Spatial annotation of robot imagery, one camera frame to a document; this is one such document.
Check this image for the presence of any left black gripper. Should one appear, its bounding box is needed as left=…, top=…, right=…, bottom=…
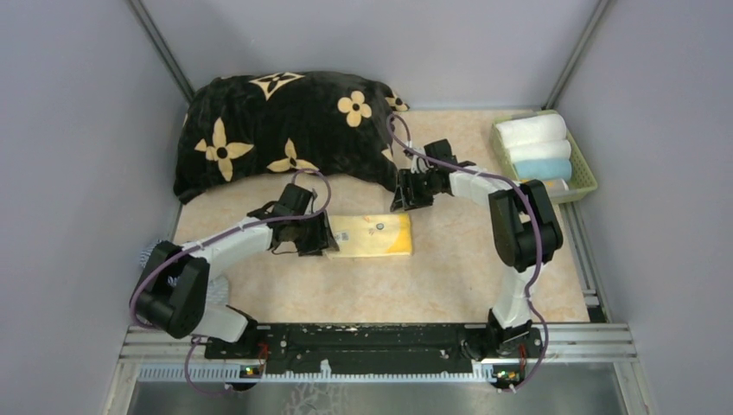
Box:
left=290, top=207, right=338, bottom=256

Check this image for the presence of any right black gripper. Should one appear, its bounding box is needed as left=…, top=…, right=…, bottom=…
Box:
left=390, top=169, right=438, bottom=213

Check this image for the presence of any pale yellow cream towel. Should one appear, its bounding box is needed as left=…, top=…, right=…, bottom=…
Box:
left=326, top=213, right=414, bottom=259

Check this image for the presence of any light blue towel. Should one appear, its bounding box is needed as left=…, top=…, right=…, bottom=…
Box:
left=513, top=158, right=572, bottom=181

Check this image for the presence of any yellow grey towel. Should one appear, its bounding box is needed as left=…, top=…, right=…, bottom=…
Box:
left=543, top=179, right=570, bottom=194

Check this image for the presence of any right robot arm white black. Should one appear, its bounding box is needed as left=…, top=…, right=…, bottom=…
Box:
left=391, top=139, right=564, bottom=356

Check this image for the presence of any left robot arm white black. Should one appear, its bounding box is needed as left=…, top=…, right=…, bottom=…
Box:
left=130, top=183, right=338, bottom=358

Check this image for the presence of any blue white striped towel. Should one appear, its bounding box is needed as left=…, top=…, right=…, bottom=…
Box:
left=139, top=239, right=230, bottom=305

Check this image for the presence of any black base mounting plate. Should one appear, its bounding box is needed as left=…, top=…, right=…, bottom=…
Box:
left=204, top=323, right=542, bottom=375

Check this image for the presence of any top white rolled towel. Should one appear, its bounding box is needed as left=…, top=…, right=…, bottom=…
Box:
left=496, top=113, right=567, bottom=148

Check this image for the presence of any white rolled towel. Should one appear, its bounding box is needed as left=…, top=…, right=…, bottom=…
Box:
left=507, top=140, right=572, bottom=164
left=496, top=113, right=567, bottom=148

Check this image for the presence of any black pillow with tan flowers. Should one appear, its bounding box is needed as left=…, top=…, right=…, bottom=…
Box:
left=172, top=71, right=409, bottom=204

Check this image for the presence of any middle white rolled towel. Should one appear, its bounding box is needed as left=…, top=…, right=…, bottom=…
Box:
left=507, top=140, right=572, bottom=164

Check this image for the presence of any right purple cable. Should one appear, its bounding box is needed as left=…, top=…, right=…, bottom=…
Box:
left=386, top=113, right=551, bottom=393

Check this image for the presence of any purple cable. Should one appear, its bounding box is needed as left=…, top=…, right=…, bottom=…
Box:
left=386, top=113, right=551, bottom=393
left=130, top=168, right=334, bottom=398

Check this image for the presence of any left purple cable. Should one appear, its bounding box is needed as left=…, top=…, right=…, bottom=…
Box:
left=130, top=168, right=334, bottom=398

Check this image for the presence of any white toothed cable strip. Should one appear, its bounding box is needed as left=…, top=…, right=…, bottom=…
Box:
left=137, top=361, right=497, bottom=385

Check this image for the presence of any aluminium frame rail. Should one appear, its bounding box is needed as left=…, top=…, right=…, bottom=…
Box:
left=118, top=322, right=638, bottom=362

